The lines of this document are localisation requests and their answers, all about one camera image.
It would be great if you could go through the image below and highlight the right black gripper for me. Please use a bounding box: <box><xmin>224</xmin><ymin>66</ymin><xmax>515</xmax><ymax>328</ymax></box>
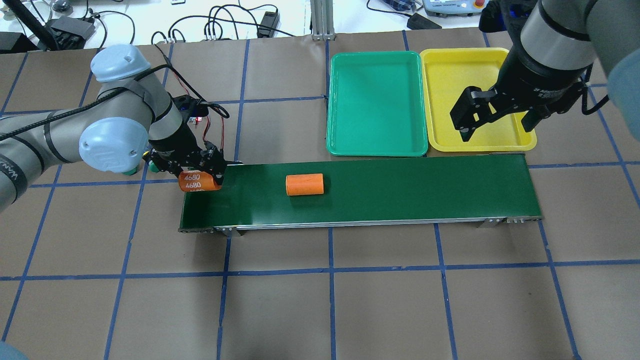
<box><xmin>449</xmin><ymin>64</ymin><xmax>586</xmax><ymax>142</ymax></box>

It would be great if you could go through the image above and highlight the orange cylinder with 4680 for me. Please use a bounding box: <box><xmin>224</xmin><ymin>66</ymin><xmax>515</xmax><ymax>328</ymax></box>
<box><xmin>177</xmin><ymin>170</ymin><xmax>222</xmax><ymax>193</ymax></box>

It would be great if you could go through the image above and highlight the black power adapter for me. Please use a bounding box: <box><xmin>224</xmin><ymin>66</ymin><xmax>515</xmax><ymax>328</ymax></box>
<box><xmin>256</xmin><ymin>11</ymin><xmax>280</xmax><ymax>39</ymax></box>

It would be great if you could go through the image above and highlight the green conveyor belt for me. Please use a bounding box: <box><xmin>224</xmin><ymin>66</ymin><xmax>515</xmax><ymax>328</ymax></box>
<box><xmin>178</xmin><ymin>153</ymin><xmax>542</xmax><ymax>233</ymax></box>

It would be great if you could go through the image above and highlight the yellow plastic tray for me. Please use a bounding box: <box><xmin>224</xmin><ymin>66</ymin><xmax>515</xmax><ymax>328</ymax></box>
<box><xmin>419</xmin><ymin>47</ymin><xmax>538</xmax><ymax>153</ymax></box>

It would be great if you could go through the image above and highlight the plain orange cylinder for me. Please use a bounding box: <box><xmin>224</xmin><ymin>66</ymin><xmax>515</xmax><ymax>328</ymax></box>
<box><xmin>285</xmin><ymin>173</ymin><xmax>325</xmax><ymax>197</ymax></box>

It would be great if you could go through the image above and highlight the red black power cable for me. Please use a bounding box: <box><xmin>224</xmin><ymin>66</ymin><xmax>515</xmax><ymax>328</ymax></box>
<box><xmin>152</xmin><ymin>42</ymin><xmax>236</xmax><ymax>166</ymax></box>

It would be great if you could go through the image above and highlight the aluminium frame post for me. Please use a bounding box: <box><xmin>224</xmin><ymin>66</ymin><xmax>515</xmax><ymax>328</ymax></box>
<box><xmin>310</xmin><ymin>0</ymin><xmax>336</xmax><ymax>41</ymax></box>

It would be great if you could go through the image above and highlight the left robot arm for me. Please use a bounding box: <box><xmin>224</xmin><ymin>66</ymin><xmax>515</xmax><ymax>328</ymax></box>
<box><xmin>0</xmin><ymin>44</ymin><xmax>230</xmax><ymax>210</ymax></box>

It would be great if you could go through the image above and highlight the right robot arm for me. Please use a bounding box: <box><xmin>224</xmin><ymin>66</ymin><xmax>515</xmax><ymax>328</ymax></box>
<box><xmin>450</xmin><ymin>0</ymin><xmax>640</xmax><ymax>142</ymax></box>

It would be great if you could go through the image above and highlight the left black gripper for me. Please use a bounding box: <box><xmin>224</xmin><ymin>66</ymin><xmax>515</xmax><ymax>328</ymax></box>
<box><xmin>146</xmin><ymin>127</ymin><xmax>227</xmax><ymax>186</ymax></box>

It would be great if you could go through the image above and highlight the green push button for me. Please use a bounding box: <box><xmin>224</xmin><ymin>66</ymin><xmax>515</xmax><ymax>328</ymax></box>
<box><xmin>122</xmin><ymin>165</ymin><xmax>140</xmax><ymax>176</ymax></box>
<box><xmin>147</xmin><ymin>159</ymin><xmax>168</xmax><ymax>174</ymax></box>

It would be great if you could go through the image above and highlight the green plastic tray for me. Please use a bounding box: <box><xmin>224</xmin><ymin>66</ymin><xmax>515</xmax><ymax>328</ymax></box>
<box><xmin>326</xmin><ymin>51</ymin><xmax>429</xmax><ymax>157</ymax></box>

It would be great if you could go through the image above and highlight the small controller circuit board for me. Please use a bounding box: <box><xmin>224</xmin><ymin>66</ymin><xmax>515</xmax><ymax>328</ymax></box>
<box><xmin>188</xmin><ymin>104</ymin><xmax>209</xmax><ymax>126</ymax></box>

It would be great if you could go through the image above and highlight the teach pendant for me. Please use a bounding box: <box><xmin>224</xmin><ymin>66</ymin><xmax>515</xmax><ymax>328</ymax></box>
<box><xmin>422</xmin><ymin>0</ymin><xmax>489</xmax><ymax>18</ymax></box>

